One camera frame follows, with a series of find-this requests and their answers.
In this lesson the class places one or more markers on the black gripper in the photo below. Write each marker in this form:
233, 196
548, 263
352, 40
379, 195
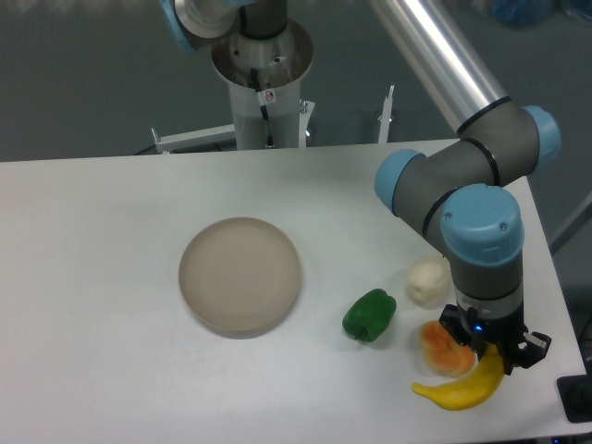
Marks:
509, 334

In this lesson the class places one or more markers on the yellow toy banana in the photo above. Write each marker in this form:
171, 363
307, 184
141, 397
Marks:
470, 390

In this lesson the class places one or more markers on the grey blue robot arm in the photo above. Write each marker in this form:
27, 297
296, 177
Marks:
456, 199

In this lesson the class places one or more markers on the orange toy bread knot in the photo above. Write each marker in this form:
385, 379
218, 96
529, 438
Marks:
442, 353

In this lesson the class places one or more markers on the white toy garlic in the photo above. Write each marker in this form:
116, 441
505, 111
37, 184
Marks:
427, 281

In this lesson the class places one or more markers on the black device at table edge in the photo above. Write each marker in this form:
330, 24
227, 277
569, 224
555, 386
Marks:
575, 394

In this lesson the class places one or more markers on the green toy bell pepper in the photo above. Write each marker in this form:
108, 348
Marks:
370, 316

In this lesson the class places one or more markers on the beige round plate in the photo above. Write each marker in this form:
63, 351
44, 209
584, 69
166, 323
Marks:
240, 276

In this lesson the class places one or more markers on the blue plastic bag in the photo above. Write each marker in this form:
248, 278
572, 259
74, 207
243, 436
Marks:
520, 13

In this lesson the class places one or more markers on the white upright bracket post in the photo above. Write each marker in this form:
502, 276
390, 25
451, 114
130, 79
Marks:
386, 116

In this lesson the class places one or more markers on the white metal bracket frame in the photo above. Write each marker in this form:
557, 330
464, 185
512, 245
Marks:
198, 140

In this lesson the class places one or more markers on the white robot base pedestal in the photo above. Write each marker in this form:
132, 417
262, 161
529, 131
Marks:
264, 85

